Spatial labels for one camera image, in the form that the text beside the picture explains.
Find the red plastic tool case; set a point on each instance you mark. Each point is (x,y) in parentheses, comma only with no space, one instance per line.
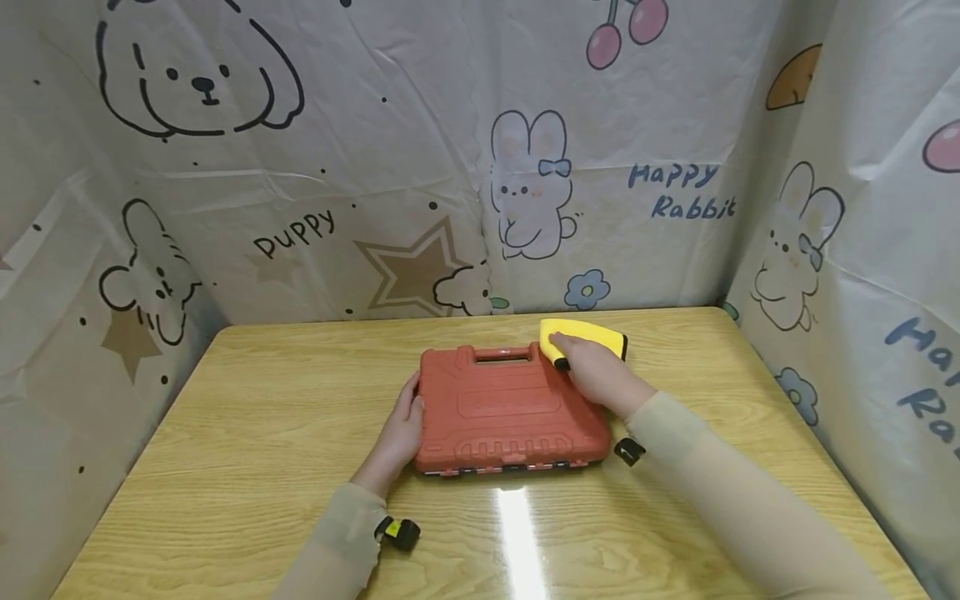
(510,412)

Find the person's right hand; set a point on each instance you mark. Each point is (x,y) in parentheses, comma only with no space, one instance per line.
(600,375)

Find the person's right fingers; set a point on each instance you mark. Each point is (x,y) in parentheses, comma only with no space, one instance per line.
(566,346)

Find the person's left hand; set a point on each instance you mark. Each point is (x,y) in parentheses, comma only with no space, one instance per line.
(397,442)

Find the person's left forearm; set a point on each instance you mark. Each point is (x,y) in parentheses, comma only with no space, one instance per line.
(330,546)

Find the black wrist band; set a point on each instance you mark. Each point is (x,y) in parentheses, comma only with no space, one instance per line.
(397,532)
(629,451)

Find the yellow cleaning cloth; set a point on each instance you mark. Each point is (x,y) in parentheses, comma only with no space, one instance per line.
(592,337)

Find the person's right forearm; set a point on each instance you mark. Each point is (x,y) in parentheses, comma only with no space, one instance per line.
(742,517)

